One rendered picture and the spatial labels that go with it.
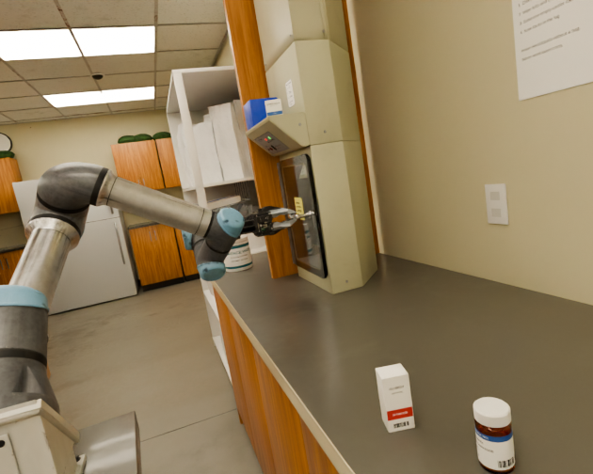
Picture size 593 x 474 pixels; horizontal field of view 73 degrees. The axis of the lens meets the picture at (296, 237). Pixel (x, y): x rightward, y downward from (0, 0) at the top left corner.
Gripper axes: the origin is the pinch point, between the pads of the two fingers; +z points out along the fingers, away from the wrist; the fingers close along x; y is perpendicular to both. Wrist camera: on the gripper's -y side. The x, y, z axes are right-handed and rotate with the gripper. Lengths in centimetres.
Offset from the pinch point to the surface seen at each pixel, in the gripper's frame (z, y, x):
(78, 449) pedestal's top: -60, 54, -26
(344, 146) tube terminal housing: 17.3, 10.1, 19.4
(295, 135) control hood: 1.7, 10.7, 24.4
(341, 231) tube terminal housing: 11.9, 10.5, -6.8
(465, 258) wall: 49, 21, -22
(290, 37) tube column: 6, 8, 53
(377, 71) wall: 49, -16, 47
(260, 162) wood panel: -1.0, -26.3, 19.9
